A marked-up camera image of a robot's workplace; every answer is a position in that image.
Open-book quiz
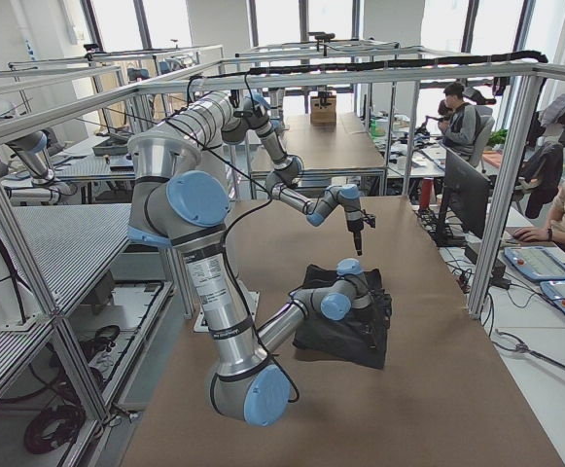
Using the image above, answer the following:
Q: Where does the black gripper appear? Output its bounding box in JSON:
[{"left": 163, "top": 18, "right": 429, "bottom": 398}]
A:
[
  {"left": 345, "top": 211, "right": 375, "bottom": 256},
  {"left": 359, "top": 289, "right": 392, "bottom": 348}
]

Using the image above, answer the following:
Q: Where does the black graphic t-shirt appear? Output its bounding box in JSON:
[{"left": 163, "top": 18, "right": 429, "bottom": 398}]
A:
[{"left": 293, "top": 269, "right": 387, "bottom": 370}]

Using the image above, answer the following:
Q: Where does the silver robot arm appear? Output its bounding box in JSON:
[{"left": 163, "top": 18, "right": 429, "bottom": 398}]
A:
[
  {"left": 127, "top": 129, "right": 392, "bottom": 426},
  {"left": 155, "top": 91, "right": 375, "bottom": 255}
]

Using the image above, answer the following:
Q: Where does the black computer monitor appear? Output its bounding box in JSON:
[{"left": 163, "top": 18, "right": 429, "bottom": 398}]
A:
[{"left": 435, "top": 152, "right": 490, "bottom": 247}]

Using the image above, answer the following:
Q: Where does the cardboard box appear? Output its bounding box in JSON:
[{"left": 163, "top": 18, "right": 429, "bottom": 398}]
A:
[{"left": 309, "top": 95, "right": 336, "bottom": 125}]

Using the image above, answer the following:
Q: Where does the seated person dark jacket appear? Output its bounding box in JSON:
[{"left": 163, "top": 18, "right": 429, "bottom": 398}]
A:
[{"left": 439, "top": 82, "right": 494, "bottom": 167}]

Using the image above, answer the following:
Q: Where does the blue teach pendant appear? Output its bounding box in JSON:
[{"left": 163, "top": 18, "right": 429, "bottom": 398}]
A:
[{"left": 503, "top": 246, "right": 565, "bottom": 282}]

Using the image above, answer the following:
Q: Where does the aluminium frame cage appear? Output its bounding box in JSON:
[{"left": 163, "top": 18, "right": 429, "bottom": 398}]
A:
[{"left": 0, "top": 46, "right": 550, "bottom": 424}]

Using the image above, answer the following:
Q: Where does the striped aluminium frame table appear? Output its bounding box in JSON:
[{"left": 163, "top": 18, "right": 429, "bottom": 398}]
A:
[{"left": 0, "top": 201, "right": 174, "bottom": 419}]

